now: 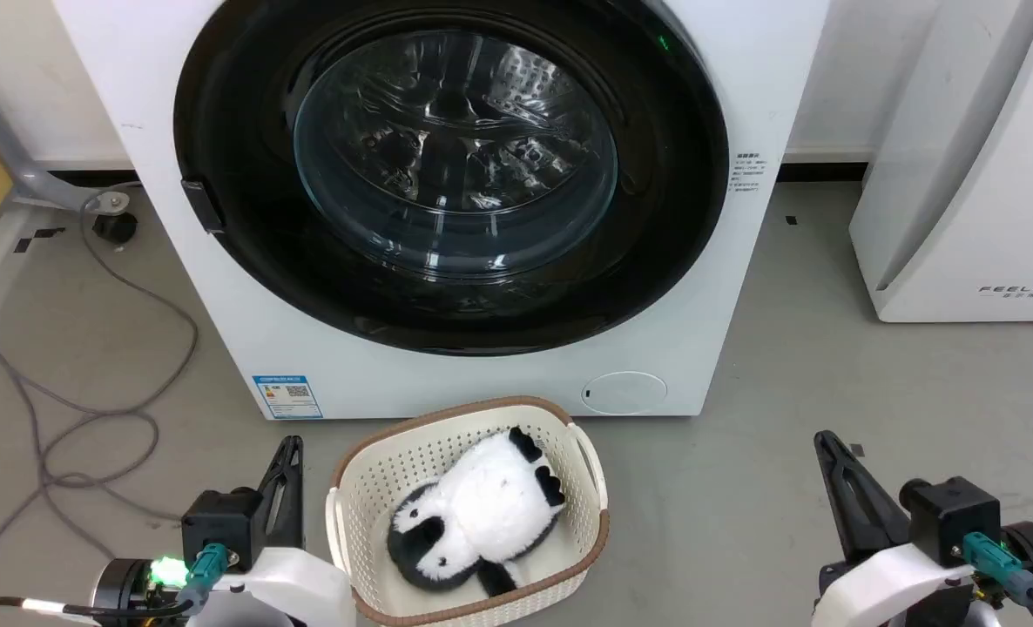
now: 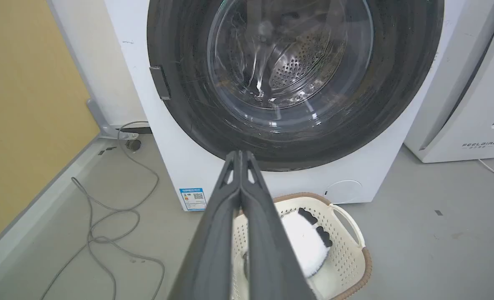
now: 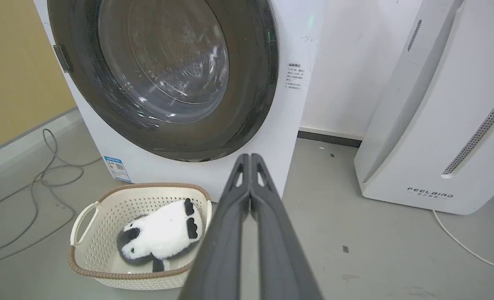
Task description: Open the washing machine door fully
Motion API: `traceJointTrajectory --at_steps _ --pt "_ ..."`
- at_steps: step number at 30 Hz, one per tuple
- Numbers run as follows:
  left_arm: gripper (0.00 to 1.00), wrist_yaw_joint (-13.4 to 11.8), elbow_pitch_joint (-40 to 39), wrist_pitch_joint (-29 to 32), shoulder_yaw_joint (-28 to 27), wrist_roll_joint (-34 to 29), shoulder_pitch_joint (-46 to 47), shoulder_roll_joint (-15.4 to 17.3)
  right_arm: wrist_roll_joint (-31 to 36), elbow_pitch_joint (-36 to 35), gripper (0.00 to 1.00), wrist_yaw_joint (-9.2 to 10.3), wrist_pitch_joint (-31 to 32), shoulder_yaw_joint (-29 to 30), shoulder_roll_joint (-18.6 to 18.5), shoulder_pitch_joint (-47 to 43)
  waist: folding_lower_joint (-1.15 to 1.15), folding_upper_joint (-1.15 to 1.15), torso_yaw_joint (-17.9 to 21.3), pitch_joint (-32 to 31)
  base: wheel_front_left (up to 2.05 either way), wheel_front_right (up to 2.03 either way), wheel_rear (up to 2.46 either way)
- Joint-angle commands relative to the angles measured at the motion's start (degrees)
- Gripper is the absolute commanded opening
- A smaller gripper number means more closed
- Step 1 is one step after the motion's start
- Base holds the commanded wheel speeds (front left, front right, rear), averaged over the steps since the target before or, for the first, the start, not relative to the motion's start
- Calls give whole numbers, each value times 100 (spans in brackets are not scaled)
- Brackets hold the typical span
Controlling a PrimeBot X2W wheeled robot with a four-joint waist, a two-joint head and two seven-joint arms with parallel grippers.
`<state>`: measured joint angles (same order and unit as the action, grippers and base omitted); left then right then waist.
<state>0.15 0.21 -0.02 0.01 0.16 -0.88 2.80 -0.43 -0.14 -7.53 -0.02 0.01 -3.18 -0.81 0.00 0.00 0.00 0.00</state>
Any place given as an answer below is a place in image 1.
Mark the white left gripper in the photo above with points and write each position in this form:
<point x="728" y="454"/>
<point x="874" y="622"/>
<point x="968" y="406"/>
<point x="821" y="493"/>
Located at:
<point x="299" y="585"/>

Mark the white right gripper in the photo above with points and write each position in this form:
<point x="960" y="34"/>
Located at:
<point x="882" y="588"/>

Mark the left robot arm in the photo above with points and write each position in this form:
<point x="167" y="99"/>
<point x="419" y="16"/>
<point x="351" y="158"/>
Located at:
<point x="124" y="588"/>

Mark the white front-load washing machine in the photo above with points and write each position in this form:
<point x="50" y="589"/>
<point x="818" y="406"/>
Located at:
<point x="769" y="287"/>

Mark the round black glass washer door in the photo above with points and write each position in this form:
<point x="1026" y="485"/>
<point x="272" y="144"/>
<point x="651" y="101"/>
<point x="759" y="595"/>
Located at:
<point x="246" y="104"/>

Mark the cream laundry basket brown rim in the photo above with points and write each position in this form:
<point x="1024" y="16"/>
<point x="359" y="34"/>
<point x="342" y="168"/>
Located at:
<point x="368" y="488"/>

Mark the blue energy label sticker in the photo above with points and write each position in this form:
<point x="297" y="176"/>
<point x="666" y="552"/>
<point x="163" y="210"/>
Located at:
<point x="288" y="397"/>

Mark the black and white panda plush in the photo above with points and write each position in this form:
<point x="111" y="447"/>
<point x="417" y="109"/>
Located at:
<point x="490" y="501"/>

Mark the round white filter cover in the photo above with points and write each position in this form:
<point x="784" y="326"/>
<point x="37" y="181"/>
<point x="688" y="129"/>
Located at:
<point x="625" y="393"/>

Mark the black caster wheel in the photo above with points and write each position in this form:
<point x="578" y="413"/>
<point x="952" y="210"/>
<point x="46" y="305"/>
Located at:
<point x="115" y="227"/>

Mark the small printed text sticker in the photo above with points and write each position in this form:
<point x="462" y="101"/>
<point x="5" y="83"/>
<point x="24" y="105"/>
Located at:
<point x="749" y="172"/>

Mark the white air purifier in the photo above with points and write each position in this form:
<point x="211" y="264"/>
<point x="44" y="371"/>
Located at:
<point x="978" y="174"/>

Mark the grey metal furniture leg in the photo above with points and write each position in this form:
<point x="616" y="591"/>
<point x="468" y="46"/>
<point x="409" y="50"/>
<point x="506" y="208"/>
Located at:
<point x="11" y="157"/>

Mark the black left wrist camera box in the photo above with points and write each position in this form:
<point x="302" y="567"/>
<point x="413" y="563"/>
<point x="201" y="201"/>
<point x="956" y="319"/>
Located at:
<point x="220" y="527"/>

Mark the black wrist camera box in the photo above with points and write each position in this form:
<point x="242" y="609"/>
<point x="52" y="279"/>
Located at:
<point x="220" y="527"/>
<point x="952" y="518"/>

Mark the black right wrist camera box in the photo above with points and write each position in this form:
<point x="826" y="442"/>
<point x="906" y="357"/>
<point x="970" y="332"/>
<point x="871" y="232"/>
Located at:
<point x="952" y="518"/>

